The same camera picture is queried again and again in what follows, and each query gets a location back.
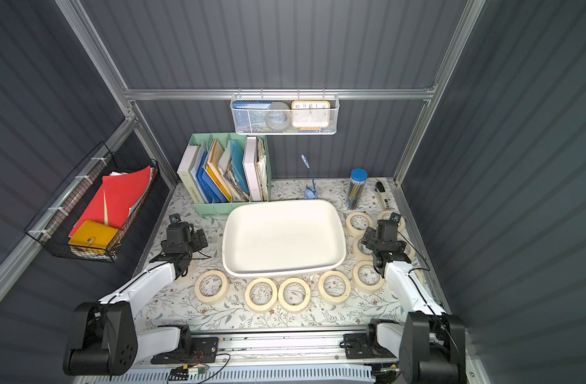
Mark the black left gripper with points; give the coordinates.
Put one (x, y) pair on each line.
(178, 231)

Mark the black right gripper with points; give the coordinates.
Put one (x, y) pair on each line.
(386, 231)

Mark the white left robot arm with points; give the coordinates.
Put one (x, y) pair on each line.
(125, 317)

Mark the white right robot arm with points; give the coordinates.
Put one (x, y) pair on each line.
(413, 317)

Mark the white plastic storage box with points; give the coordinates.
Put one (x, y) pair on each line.
(283, 238)

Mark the blue box in basket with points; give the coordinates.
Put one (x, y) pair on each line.
(249, 116)

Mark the grey tape roll in basket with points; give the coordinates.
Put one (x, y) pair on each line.
(278, 117)

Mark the blue folders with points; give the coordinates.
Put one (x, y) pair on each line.
(212, 194)

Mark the white book with green spine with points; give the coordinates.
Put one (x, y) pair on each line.
(185, 173)

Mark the clear tube of coloured pencils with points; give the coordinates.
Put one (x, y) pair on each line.
(358, 178)

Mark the red paper folder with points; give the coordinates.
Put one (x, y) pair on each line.
(117, 199)

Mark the green desktop file organizer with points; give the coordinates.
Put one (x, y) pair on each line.
(224, 164)

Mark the white binder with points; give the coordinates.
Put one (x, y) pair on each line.
(249, 165)

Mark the yellow alarm clock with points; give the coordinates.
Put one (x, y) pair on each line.
(310, 115)

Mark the black wire side basket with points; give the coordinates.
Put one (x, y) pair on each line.
(52, 225)

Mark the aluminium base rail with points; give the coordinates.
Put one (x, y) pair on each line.
(306, 347)

